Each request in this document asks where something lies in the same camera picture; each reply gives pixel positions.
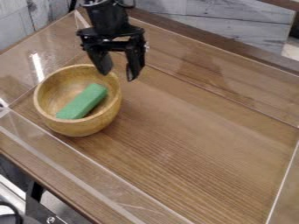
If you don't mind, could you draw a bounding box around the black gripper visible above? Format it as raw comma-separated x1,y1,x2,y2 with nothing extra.
76,25,145,81

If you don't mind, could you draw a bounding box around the green rectangular block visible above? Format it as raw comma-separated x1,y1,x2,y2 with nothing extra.
55,83,108,120

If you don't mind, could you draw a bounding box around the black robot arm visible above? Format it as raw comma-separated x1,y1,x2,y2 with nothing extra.
76,0,145,81

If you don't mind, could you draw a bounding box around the brown wooden bowl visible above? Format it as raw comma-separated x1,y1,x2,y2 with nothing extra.
31,64,121,137

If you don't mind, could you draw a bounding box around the black cable under table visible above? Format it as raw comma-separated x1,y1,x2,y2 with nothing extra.
0,200,23,224

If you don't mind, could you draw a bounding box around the black table leg bracket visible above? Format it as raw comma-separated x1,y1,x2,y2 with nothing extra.
25,181,67,224

